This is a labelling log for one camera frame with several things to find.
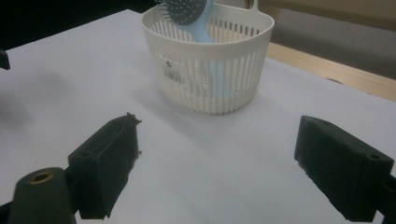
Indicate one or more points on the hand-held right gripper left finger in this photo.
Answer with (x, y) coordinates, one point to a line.
(106, 165)

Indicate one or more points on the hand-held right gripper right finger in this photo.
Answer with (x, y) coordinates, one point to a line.
(339, 168)

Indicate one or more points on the white slatted plastic basket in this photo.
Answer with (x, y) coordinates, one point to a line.
(218, 90)

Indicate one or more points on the light blue hairbrush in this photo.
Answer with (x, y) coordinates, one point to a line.
(199, 28)

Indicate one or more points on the black curtain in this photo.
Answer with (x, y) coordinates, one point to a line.
(46, 18)

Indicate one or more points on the wooden table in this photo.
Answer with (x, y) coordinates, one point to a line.
(336, 74)

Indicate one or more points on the white table sheet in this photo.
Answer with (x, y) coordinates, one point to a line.
(202, 174)

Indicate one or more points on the wooden bench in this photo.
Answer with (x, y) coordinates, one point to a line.
(336, 11)

